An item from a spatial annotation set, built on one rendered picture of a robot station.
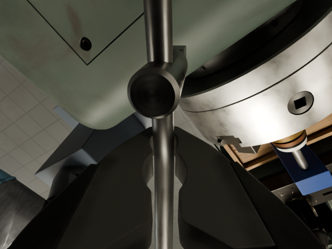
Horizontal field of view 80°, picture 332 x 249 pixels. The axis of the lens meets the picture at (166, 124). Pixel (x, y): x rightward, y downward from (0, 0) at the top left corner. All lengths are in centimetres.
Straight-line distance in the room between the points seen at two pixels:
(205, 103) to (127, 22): 16
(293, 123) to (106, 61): 26
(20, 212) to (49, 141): 179
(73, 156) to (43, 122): 158
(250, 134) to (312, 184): 34
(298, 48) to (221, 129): 15
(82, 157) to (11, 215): 19
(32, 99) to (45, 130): 32
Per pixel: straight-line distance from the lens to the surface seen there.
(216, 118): 33
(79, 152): 57
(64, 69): 28
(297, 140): 52
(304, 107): 33
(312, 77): 32
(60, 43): 28
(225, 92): 29
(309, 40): 30
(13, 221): 50
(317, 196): 94
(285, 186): 77
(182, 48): 17
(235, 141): 37
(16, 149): 257
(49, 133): 220
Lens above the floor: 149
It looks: 58 degrees down
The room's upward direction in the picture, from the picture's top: 172 degrees counter-clockwise
